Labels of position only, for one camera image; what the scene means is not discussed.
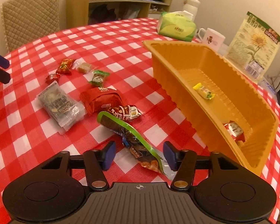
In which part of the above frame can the orange plastic tray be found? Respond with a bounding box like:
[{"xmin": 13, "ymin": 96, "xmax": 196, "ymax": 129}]
[{"xmin": 144, "ymin": 41, "xmax": 279, "ymax": 175}]

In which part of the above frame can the red brown small snack packet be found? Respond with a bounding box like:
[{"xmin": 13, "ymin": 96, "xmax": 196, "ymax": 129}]
[{"xmin": 107, "ymin": 105, "xmax": 141, "ymax": 121}]

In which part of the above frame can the red white checkered tablecloth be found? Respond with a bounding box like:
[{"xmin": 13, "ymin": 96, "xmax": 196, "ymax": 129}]
[{"xmin": 0, "ymin": 17, "xmax": 280, "ymax": 224}]

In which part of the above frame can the small red candy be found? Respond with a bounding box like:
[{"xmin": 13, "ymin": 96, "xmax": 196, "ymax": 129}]
[{"xmin": 45, "ymin": 73, "xmax": 60, "ymax": 84}]

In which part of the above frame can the red white snack packet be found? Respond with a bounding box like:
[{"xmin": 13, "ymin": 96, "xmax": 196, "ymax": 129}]
[{"xmin": 223, "ymin": 120, "xmax": 245, "ymax": 142}]

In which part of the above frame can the wooden shelf unit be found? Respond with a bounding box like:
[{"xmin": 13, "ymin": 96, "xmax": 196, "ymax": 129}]
[{"xmin": 66, "ymin": 0, "xmax": 172, "ymax": 29}]

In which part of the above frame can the yellow wrapped candy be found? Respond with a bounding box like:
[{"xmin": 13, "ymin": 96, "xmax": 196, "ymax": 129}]
[{"xmin": 193, "ymin": 83, "xmax": 215, "ymax": 100}]

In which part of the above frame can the quilted beige chair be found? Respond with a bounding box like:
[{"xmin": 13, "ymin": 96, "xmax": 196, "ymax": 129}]
[{"xmin": 0, "ymin": 0, "xmax": 60, "ymax": 52}]

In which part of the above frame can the red pastry packet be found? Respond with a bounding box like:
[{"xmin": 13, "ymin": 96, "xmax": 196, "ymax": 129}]
[{"xmin": 80, "ymin": 87, "xmax": 127, "ymax": 116}]

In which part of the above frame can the green brown snack bag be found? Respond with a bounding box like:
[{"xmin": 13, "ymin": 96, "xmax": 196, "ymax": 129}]
[{"xmin": 97, "ymin": 111, "xmax": 176, "ymax": 180}]

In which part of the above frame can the white mug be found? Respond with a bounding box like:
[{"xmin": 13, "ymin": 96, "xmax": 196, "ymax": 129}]
[{"xmin": 197, "ymin": 28, "xmax": 225, "ymax": 52}]

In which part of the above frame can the sunflower seed bag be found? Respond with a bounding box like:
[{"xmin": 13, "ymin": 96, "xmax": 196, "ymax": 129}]
[{"xmin": 223, "ymin": 12, "xmax": 280, "ymax": 83}]

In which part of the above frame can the clear brown candy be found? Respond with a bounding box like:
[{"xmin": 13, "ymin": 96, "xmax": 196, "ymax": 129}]
[{"xmin": 72, "ymin": 58, "xmax": 94, "ymax": 74}]

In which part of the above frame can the green candy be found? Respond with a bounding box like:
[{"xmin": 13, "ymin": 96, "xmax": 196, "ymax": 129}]
[{"xmin": 89, "ymin": 70, "xmax": 110, "ymax": 87}]

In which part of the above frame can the white thermos bottle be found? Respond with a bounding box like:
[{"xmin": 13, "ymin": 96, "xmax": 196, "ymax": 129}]
[{"xmin": 183, "ymin": 0, "xmax": 200, "ymax": 21}]

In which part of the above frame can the green tissue pack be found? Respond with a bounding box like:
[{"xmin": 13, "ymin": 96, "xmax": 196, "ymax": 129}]
[{"xmin": 157, "ymin": 11, "xmax": 197, "ymax": 42}]

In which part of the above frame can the clear grey snack packet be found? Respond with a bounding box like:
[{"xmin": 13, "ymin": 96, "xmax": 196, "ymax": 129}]
[{"xmin": 37, "ymin": 81, "xmax": 86, "ymax": 131}]

